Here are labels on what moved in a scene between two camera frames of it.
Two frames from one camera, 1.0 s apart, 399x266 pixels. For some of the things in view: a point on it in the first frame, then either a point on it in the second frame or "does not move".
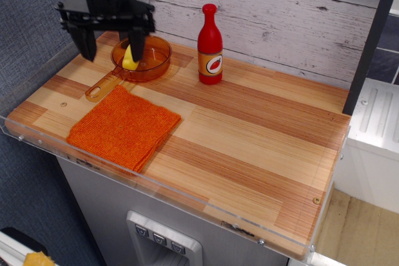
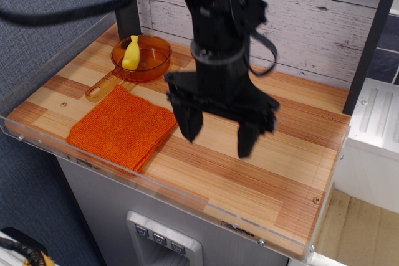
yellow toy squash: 128,61 does not move
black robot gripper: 108,6 → 221,86
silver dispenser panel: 155,243 does not move
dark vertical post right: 381,15 does not move
